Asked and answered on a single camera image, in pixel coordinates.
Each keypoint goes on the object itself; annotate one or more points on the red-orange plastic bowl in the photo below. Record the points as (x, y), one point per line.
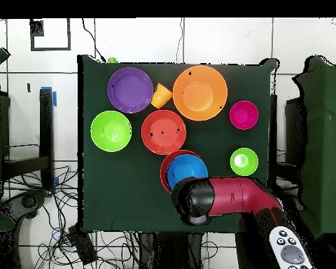
(163, 173)
(163, 126)

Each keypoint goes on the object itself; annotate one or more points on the blue plastic bowl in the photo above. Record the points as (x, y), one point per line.
(186, 168)

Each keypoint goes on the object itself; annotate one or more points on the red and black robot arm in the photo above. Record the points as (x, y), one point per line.
(235, 196)

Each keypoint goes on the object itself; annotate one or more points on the orange plastic cup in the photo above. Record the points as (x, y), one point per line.
(161, 96)

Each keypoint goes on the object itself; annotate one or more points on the large green plastic bowl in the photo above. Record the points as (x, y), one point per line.
(111, 131)

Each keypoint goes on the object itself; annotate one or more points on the dark green tablecloth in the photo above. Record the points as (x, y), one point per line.
(114, 182)

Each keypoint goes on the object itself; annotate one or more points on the large orange plastic bowl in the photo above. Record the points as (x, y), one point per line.
(200, 94)

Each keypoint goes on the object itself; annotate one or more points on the purple plastic bowl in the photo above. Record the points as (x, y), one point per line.
(130, 90)

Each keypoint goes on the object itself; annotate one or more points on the small green plastic bowl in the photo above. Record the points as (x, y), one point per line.
(244, 165)

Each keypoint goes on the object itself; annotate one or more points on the pink plastic bowl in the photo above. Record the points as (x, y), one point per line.
(244, 115)

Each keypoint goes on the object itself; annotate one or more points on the green round object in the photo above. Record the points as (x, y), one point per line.
(112, 60)

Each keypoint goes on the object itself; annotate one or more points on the black power brick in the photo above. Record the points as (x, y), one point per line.
(82, 246)

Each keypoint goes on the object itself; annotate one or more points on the black wheeled base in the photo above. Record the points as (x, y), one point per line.
(292, 203)
(28, 201)

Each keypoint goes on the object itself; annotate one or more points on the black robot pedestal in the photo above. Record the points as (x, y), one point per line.
(168, 252)

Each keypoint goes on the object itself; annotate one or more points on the black frame stand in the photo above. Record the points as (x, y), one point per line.
(46, 126)

